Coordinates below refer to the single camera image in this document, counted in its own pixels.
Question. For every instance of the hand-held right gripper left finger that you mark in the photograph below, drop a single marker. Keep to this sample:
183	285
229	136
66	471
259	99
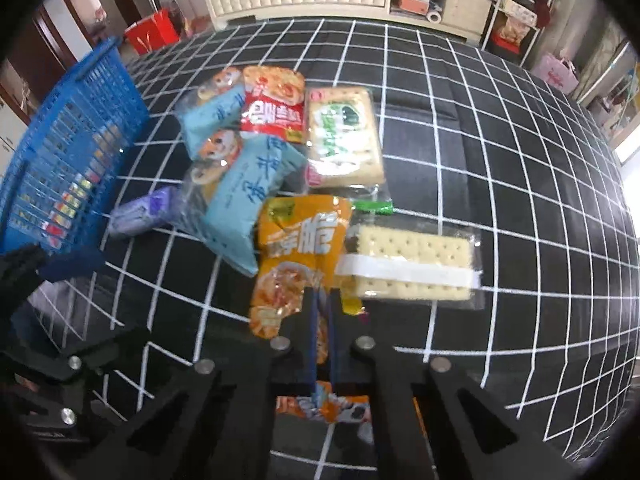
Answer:
313	350

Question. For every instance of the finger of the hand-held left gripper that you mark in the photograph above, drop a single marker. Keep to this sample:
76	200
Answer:
100	352
70	263

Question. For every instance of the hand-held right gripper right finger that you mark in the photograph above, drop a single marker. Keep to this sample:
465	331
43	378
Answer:
336	350

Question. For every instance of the orange cartoon snack packet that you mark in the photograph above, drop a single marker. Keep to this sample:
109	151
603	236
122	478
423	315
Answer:
325	407

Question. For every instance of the purple snack packet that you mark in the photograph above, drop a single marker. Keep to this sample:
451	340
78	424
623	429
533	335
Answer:
140	212

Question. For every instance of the white band cracker packet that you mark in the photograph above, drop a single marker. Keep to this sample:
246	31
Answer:
410	250

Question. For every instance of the blue plastic basket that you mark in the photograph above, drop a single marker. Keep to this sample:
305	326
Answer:
75	110

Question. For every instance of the light blue snack packet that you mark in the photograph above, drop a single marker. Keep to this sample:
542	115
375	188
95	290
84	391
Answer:
210	120
240	200

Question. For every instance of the red snack packet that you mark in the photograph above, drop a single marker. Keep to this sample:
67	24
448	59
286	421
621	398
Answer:
272	115

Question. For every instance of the green label cracker packet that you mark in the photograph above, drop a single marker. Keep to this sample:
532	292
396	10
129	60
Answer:
340	140

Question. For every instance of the brown wooden door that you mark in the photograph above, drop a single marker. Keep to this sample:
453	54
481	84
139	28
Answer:
45	35

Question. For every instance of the black checkered tablecloth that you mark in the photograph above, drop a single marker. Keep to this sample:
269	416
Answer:
500	185

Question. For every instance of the red paper bag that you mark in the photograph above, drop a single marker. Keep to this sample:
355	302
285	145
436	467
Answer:
150	35

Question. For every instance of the white paper roll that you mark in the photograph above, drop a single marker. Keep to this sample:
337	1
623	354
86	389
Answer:
434	16

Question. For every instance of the pink gift bag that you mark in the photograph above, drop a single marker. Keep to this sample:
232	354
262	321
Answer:
552	75

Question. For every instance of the orange box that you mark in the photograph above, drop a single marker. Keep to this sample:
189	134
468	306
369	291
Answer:
412	4

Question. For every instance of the white metal shelf rack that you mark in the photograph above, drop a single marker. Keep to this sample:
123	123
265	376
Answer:
520	10

